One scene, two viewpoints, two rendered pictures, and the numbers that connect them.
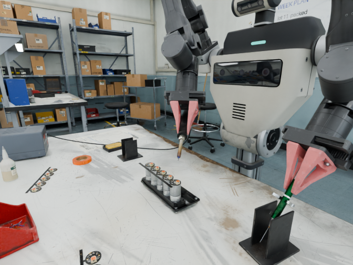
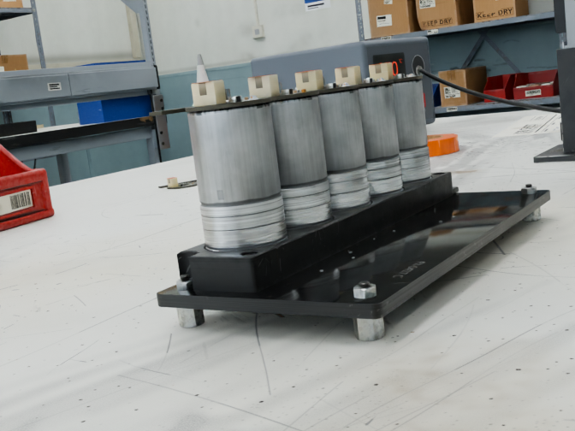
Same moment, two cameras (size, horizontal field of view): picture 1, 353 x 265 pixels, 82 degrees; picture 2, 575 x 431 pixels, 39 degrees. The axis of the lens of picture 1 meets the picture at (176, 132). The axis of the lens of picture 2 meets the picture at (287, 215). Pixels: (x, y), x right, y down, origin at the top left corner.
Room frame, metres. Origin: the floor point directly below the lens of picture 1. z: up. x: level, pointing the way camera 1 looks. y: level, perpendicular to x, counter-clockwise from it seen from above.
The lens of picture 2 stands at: (0.32, -0.23, 0.82)
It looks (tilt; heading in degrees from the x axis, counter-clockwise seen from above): 9 degrees down; 70
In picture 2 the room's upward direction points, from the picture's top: 7 degrees counter-clockwise
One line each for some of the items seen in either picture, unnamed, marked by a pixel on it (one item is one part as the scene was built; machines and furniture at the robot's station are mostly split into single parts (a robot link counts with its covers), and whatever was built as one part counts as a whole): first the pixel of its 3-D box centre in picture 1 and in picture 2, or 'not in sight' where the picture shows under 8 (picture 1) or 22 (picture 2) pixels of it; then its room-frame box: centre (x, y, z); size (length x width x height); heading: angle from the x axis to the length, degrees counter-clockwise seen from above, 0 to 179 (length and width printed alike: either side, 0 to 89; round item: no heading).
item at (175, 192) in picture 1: (175, 192); (239, 185); (0.40, 0.00, 0.79); 0.02 x 0.02 x 0.05
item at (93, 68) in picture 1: (106, 70); not in sight; (4.68, 1.54, 1.11); 1.20 x 0.45 x 2.22; 125
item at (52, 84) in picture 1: (55, 84); not in sight; (3.11, 1.81, 0.88); 0.30 x 0.23 x 0.25; 125
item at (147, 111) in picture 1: (145, 101); not in sight; (4.08, 0.63, 0.51); 0.75 x 0.48 x 1.03; 64
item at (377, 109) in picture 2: (155, 177); (366, 149); (0.46, 0.05, 0.79); 0.02 x 0.02 x 0.05
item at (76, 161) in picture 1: (82, 160); (418, 146); (0.64, 0.32, 0.76); 0.06 x 0.06 x 0.01
